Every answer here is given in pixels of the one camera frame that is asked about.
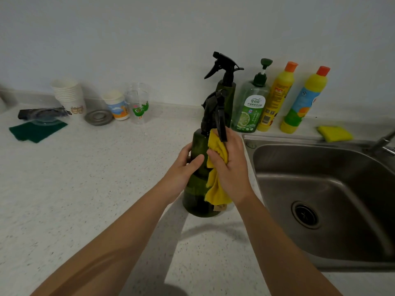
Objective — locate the person's left hand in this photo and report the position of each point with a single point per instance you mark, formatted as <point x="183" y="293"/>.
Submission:
<point x="176" y="177"/>

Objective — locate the person's right hand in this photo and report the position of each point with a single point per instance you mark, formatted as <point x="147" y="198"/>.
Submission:
<point x="236" y="172"/>

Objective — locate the person's left thumb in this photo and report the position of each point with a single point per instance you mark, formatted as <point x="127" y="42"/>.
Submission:
<point x="195" y="162"/>

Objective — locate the person's right thumb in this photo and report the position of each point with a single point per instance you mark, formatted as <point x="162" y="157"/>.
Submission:
<point x="216" y="157"/>

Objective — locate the dark green spray bottle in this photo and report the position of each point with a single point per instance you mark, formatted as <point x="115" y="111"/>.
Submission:
<point x="227" y="73"/>
<point x="197" y="144"/>

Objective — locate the yellow cleaning cloth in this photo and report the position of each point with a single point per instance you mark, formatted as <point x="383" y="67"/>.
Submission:
<point x="216" y="194"/>

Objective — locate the person's left forearm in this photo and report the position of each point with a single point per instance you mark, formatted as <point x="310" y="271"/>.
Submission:
<point x="117" y="243"/>

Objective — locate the person's right forearm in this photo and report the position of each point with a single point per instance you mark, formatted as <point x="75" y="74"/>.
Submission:
<point x="277" y="255"/>

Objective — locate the green dish soap pump bottle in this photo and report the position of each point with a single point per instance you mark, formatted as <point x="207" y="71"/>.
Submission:
<point x="250" y="110"/>

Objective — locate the clear plastic cup owl print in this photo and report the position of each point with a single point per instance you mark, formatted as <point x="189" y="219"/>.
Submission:
<point x="138" y="109"/>

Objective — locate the yellow cleaner bottle red label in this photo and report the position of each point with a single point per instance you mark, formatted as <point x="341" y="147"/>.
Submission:
<point x="276" y="95"/>

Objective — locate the clear plastic cup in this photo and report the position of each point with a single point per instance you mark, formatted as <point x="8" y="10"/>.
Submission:
<point x="137" y="86"/>

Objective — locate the blue orange printed paper cup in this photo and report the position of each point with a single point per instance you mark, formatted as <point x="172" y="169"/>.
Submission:
<point x="117" y="106"/>

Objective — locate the yellow cleaner bottle blue label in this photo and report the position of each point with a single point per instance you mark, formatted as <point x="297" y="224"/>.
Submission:
<point x="304" y="101"/>

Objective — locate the round metal lid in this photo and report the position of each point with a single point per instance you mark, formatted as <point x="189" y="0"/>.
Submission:
<point x="98" y="117"/>

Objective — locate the black sink drain strainer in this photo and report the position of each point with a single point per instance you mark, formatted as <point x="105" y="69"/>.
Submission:
<point x="305" y="215"/>

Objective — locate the stainless steel sink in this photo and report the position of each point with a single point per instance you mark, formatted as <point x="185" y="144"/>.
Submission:
<point x="333" y="181"/>

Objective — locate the yellow sponge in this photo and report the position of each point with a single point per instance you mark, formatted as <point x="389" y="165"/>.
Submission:
<point x="334" y="133"/>

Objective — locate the stack of white paper cups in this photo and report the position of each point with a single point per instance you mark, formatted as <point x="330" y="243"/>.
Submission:
<point x="69" y="94"/>

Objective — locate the clear glass dish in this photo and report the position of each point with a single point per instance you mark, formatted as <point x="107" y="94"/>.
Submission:
<point x="46" y="122"/>

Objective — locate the black plastic bag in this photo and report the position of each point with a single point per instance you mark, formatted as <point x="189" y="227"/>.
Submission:
<point x="40" y="113"/>

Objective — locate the green scouring pad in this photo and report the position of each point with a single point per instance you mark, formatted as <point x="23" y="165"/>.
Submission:
<point x="34" y="132"/>

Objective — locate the metal faucet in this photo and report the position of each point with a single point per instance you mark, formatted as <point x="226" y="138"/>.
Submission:
<point x="381" y="143"/>

